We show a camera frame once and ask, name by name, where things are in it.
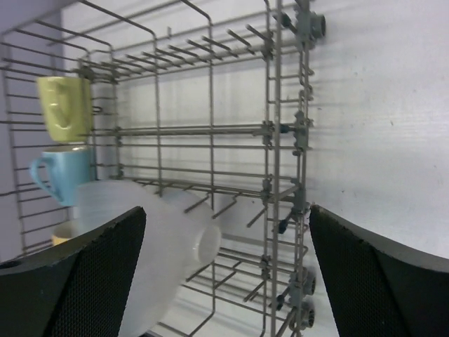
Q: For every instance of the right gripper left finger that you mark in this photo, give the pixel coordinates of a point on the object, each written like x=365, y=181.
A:
x=77, y=288

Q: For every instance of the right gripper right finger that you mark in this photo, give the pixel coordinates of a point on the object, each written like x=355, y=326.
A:
x=376, y=286

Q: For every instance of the white bowl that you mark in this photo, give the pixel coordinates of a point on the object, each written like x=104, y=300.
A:
x=180, y=237

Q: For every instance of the yellow mug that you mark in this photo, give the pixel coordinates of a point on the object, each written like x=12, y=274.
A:
x=66, y=231

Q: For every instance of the blue mug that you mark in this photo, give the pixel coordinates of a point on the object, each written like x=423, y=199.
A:
x=60, y=170

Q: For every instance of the green mug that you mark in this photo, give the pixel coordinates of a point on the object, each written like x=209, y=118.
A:
x=66, y=107

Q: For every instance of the grey wire dish rack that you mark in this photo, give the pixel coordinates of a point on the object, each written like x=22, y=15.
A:
x=211, y=100

